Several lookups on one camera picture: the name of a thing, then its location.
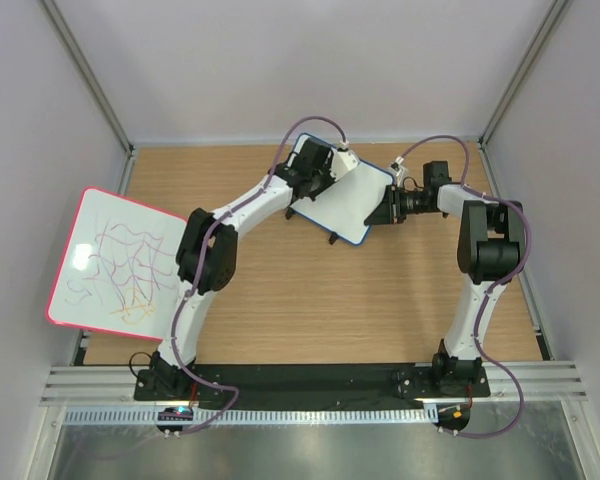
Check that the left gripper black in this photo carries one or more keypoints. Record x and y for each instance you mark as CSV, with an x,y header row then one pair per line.
x,y
326,170

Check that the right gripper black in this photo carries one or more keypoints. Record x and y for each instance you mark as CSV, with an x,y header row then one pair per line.
x,y
389,210

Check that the blue framed whiteboard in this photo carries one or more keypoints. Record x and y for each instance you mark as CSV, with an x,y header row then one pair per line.
x,y
343,207

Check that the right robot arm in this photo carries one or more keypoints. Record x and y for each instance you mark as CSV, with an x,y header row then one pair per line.
x,y
491,245

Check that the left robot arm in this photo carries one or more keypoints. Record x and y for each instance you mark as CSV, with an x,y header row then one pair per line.
x,y
207,255

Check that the pink framed whiteboard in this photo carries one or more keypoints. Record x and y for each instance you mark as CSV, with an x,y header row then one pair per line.
x,y
118,273

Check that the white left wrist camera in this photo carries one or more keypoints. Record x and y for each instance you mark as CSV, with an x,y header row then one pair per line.
x,y
343,162

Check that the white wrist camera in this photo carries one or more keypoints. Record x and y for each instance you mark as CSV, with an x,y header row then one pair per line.
x,y
343,162
399,171

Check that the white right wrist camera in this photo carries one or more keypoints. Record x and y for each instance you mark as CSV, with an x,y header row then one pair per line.
x,y
399,171

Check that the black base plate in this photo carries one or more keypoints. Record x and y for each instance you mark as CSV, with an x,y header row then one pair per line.
x,y
304,386

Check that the right aluminium corner post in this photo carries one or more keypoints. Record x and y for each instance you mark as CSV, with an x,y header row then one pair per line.
x,y
538,43

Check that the aluminium corner post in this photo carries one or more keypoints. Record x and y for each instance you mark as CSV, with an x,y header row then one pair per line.
x,y
538,43
85,71

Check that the slotted cable duct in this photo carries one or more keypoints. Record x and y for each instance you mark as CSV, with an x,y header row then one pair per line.
x,y
179,417

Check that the left aluminium corner post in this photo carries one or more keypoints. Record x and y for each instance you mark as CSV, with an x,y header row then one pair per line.
x,y
85,71

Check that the aluminium rail frame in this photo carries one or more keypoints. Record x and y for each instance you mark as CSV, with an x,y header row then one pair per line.
x,y
533,381

